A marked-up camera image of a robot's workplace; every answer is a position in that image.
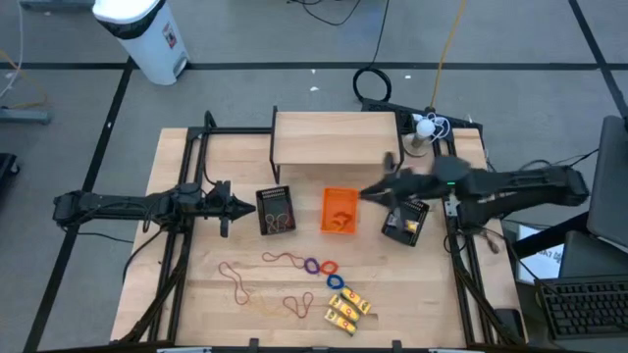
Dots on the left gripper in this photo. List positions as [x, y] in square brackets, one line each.
[218, 203]

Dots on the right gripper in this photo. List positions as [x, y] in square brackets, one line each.
[417, 186]

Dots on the black slotted plastic basket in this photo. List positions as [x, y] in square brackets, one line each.
[422, 208]
[275, 201]

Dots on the yellow rubber band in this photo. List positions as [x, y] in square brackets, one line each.
[272, 226]
[265, 310]

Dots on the orange slotted plastic basket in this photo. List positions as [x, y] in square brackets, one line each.
[338, 198]

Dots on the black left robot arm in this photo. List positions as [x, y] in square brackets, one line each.
[113, 205]

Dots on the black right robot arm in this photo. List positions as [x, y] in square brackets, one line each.
[530, 188]

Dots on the black desk leg bar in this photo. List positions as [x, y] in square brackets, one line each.
[539, 242]

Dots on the wooden shelf riser, black legs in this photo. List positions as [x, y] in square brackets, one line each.
[336, 137]

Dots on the white-topped metal stand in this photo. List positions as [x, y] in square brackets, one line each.
[425, 127]

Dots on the silver metal bar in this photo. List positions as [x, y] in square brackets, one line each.
[184, 350]

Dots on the white paper sheet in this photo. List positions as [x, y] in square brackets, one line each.
[544, 267]

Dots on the black phone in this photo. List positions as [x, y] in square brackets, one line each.
[510, 323]

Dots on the white trash can, black liner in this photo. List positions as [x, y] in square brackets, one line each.
[147, 44]

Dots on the grey laptop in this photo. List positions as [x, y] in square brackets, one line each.
[611, 186]

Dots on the black keyboard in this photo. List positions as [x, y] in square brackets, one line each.
[589, 306]

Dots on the black chair base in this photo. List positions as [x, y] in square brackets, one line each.
[6, 169]

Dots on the black metal rig frame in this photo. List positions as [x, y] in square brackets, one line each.
[235, 130]

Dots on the black metal bracket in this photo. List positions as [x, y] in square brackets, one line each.
[253, 345]
[397, 346]

